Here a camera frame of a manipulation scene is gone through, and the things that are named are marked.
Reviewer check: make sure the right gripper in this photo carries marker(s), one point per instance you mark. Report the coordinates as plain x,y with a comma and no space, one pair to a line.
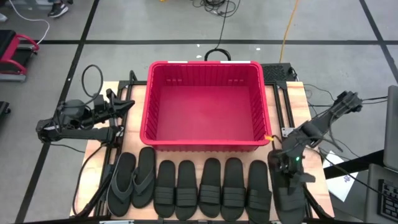
293,161

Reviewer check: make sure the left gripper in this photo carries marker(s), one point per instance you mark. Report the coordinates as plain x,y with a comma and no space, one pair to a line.
111,112

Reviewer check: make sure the black slide sandal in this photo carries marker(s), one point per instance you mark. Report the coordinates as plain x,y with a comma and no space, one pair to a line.
186,171
210,169
164,171
258,174
289,208

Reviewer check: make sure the grey mesh office chair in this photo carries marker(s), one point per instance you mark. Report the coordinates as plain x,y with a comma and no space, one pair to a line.
233,169

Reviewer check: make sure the black flip-flop pale sole edge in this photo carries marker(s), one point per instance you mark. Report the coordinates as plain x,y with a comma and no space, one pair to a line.
124,161

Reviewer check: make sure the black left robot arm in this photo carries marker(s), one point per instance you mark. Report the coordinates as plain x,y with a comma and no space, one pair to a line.
81,133

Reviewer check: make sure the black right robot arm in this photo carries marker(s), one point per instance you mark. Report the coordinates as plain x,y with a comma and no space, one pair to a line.
323,121

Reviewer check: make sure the red plastic bin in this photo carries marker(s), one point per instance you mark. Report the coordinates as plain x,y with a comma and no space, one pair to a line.
205,109

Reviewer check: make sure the yellow tag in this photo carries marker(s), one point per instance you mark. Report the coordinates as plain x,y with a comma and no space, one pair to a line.
269,137

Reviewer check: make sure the white paper sheet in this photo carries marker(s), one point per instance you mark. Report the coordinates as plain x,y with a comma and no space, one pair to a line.
342,186

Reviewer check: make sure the short white tape strip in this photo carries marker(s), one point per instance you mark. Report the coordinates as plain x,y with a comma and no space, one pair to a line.
178,62

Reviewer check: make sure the black desk bar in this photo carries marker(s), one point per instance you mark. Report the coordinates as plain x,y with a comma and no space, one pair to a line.
357,165

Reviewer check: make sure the black perforated box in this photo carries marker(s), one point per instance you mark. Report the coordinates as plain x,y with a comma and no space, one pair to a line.
275,73

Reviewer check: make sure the grey laptop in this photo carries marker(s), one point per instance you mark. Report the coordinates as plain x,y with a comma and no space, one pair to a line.
392,130

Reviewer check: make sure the person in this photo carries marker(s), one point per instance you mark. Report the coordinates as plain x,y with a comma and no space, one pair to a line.
58,10

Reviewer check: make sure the black equipment base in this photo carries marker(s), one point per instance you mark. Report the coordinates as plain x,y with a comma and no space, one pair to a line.
3,107

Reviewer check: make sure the long white tape strip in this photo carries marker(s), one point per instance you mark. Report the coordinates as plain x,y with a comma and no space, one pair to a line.
235,62

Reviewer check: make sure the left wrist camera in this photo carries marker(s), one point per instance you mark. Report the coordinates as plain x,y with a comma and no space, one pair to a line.
99,101

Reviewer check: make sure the silver mounting bracket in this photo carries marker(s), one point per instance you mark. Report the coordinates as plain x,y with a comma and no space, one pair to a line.
286,130

